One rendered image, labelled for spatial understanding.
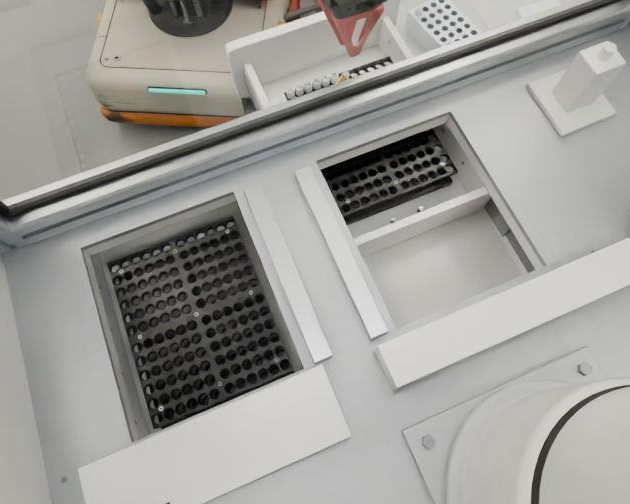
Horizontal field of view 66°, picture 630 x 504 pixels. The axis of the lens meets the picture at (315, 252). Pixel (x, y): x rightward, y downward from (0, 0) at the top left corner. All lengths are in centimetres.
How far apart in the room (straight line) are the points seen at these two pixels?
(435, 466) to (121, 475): 32
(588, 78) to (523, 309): 30
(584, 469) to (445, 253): 45
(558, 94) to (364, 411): 49
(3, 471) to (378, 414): 36
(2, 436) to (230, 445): 22
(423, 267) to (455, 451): 28
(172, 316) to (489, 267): 45
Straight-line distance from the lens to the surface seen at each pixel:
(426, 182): 70
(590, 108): 77
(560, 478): 37
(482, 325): 56
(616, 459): 32
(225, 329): 66
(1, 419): 58
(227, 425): 55
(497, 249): 76
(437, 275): 72
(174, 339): 63
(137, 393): 70
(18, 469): 58
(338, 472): 55
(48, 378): 63
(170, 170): 61
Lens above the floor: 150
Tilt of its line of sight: 70 degrees down
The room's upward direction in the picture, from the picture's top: 2 degrees counter-clockwise
